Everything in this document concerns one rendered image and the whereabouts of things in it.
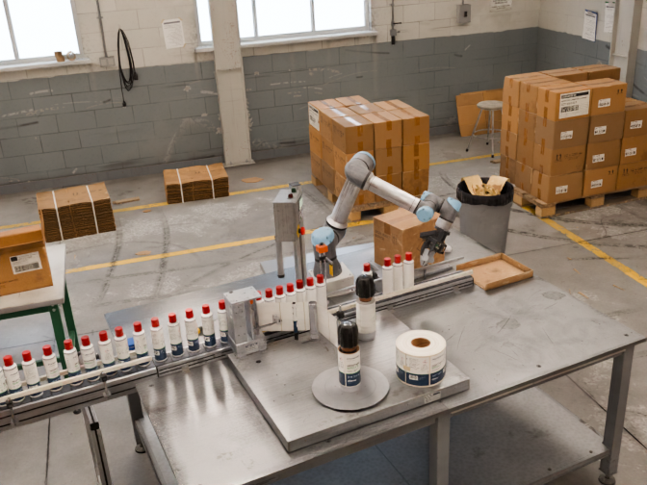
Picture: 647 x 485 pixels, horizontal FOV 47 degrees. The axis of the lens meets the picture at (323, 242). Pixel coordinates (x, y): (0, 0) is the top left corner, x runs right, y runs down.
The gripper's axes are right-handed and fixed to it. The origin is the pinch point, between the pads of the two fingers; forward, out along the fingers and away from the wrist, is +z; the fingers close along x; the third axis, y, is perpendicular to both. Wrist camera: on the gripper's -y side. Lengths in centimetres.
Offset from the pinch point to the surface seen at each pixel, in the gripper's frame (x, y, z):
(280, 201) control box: -85, -3, -5
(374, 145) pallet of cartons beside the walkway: 131, -286, -37
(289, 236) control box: -75, -1, 8
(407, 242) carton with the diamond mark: 1.4, -18.9, -4.2
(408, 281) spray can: -5.0, 2.8, 10.4
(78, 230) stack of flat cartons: -59, -389, 144
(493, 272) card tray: 47.6, -0.6, -7.5
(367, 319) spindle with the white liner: -41, 32, 26
